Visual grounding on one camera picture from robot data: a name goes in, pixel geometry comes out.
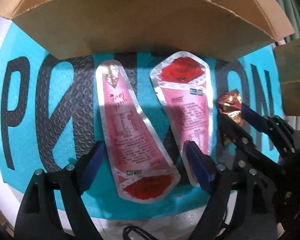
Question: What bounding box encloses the red gold chocolate wrapper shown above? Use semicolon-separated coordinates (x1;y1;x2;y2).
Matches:
217;89;243;126

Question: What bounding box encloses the pink rose cone packet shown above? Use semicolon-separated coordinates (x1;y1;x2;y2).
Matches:
96;60;181;204
150;51;213;187

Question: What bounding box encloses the large cardboard box right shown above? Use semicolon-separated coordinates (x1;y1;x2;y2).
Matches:
274;38;300;116

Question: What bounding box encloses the teal foam mat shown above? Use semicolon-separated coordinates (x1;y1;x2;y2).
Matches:
0;21;285;221

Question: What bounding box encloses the green fabric cover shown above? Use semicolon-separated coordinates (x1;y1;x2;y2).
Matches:
276;0;300;43

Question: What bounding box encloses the open brown cardboard box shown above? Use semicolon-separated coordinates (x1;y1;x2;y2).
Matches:
0;0;294;61

